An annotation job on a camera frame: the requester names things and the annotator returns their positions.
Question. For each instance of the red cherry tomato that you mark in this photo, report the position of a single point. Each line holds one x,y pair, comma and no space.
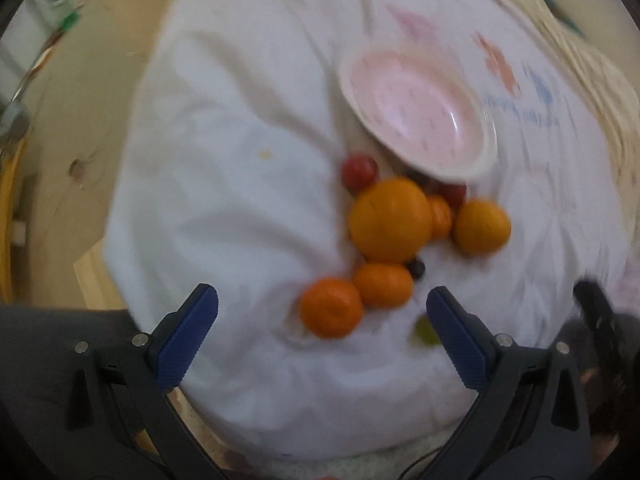
454,194
358,172

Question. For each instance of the large orange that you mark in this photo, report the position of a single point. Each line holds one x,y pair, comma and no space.
391,221

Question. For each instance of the round yellow-orange citrus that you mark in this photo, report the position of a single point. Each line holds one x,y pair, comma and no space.
481,227

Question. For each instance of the cream patterned quilt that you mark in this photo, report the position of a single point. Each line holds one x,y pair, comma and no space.
607,90

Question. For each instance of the pink dotted ceramic plate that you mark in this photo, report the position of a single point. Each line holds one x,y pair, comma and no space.
414,103

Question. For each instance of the small orange kumquat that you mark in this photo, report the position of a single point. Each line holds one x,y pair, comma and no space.
442,217

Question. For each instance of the glossy mandarin orange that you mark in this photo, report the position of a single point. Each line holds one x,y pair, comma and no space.
331,308

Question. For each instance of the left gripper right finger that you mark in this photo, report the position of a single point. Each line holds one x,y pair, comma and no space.
529,419

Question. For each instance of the green grape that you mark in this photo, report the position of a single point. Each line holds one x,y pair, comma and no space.
425,332

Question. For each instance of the dark blueberry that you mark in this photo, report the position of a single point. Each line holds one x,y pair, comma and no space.
416,269

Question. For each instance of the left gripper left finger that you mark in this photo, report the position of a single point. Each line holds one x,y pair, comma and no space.
147,368

